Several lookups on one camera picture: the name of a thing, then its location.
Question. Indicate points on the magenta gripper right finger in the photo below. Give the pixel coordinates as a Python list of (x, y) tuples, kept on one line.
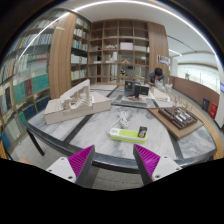
[(153, 167)]

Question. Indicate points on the black charger plug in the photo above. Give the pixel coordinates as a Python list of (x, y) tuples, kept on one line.
[(142, 132)]

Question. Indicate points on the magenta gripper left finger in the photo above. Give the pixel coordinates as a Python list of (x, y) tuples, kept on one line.
[(75, 168)]

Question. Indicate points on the white architectural model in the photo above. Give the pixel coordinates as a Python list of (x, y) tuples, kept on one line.
[(157, 94)]

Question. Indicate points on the wooden back bookshelf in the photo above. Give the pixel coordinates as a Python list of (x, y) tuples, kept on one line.
[(118, 51)]

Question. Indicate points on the left bookshelf with books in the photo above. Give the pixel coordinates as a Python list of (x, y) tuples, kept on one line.
[(46, 60)]

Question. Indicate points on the beige architectural model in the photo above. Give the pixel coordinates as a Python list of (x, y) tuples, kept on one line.
[(76, 102)]

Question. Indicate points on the person in dark shirt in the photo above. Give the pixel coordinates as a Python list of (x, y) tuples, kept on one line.
[(156, 76)]

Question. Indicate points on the wooden model base board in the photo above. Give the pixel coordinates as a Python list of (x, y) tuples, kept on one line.
[(178, 134)]

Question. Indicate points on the green white power strip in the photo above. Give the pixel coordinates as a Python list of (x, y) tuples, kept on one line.
[(126, 135)]

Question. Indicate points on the dark brown architectural model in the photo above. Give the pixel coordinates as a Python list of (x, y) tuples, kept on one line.
[(179, 117)]

